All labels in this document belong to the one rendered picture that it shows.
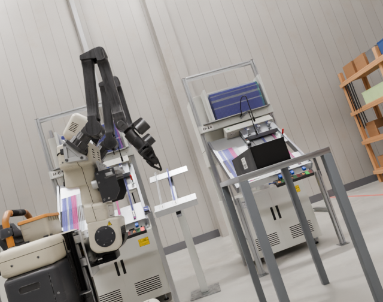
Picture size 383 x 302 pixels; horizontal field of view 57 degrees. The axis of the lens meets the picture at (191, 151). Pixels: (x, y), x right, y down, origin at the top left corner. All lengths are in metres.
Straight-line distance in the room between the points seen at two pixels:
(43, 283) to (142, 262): 1.51
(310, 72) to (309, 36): 0.70
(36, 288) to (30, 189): 4.41
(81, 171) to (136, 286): 1.55
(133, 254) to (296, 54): 4.90
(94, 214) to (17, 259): 0.39
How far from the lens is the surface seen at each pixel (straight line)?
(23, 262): 1.84
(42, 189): 6.13
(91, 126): 1.77
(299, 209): 2.39
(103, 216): 1.88
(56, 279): 1.80
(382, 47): 5.71
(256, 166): 1.71
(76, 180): 1.94
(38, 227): 1.97
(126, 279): 3.23
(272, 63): 6.70
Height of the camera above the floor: 0.79
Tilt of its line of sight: 7 degrees up
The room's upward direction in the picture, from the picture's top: 18 degrees counter-clockwise
